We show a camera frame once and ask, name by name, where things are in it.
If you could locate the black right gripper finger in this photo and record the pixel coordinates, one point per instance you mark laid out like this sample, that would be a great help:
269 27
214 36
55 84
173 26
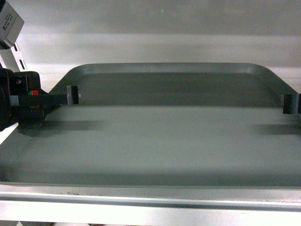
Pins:
292 104

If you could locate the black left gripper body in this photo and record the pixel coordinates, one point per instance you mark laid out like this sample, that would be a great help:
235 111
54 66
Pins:
12 85

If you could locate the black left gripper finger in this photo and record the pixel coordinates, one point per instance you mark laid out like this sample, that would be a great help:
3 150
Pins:
71 97
33 116

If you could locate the grey-silver rectangular tray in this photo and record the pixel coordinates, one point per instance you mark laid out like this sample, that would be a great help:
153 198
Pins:
202 124

